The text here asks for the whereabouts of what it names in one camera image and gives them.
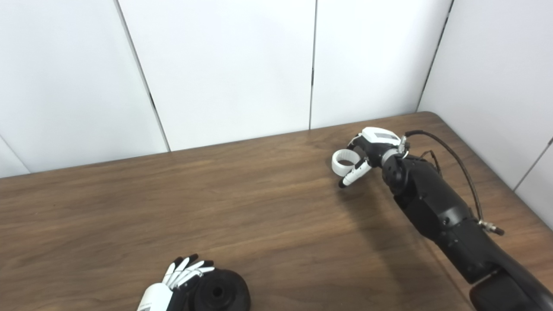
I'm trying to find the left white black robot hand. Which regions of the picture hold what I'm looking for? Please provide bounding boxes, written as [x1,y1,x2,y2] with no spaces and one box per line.
[137,254,215,311]

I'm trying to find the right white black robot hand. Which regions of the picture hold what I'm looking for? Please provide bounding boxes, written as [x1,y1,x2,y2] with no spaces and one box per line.
[338,127,409,189]

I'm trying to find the white toothed plastic ring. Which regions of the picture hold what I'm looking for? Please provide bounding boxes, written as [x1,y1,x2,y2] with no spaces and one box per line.
[331,149,368,177]

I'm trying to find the round black stepped part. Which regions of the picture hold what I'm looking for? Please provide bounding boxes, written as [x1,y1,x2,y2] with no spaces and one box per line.
[188,268,251,311]

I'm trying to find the right arm thin wires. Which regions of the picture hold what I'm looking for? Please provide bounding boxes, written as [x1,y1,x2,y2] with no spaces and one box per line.
[421,150,442,175]

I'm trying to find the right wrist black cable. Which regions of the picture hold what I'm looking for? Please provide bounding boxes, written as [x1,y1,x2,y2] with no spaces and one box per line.
[405,130,505,236]

